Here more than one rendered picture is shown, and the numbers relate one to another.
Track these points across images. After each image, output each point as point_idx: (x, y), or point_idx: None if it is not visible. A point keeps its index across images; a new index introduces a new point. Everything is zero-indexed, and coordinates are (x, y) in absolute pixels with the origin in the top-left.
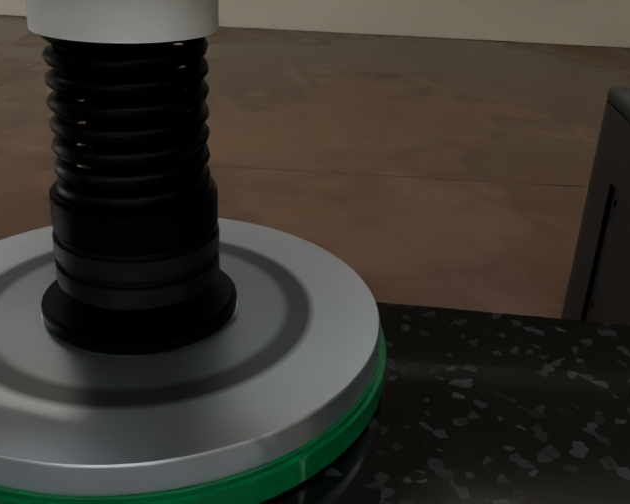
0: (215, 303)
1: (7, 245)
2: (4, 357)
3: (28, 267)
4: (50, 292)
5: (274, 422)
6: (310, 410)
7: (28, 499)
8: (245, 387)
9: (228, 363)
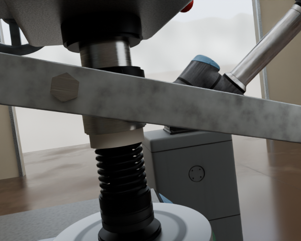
0: (103, 229)
1: (202, 239)
2: (155, 213)
3: (181, 234)
4: (156, 220)
5: (84, 219)
6: (75, 222)
7: None
8: (91, 222)
9: (97, 225)
